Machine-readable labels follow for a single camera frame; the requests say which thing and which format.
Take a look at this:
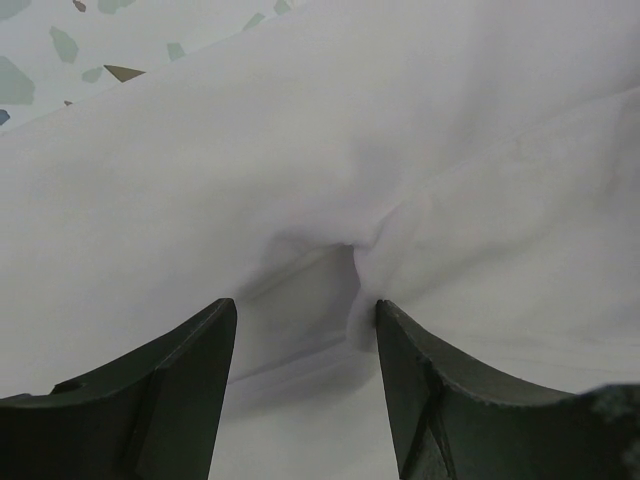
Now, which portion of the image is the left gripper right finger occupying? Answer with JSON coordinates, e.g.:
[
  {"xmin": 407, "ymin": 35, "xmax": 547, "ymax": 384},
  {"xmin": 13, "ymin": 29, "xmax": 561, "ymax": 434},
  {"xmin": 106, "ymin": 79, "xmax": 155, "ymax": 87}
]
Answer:
[{"xmin": 375, "ymin": 301, "xmax": 639, "ymax": 480}]

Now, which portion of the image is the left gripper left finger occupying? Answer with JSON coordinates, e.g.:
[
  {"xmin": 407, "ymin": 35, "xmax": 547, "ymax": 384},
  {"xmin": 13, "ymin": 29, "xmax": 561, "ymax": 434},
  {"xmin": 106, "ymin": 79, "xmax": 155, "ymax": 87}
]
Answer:
[{"xmin": 1, "ymin": 299, "xmax": 237, "ymax": 479}]

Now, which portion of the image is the white t shirt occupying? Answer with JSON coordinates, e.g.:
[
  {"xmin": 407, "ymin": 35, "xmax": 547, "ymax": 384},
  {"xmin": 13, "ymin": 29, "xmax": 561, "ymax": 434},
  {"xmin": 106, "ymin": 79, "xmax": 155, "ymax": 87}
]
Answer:
[{"xmin": 1, "ymin": 1, "xmax": 639, "ymax": 479}]

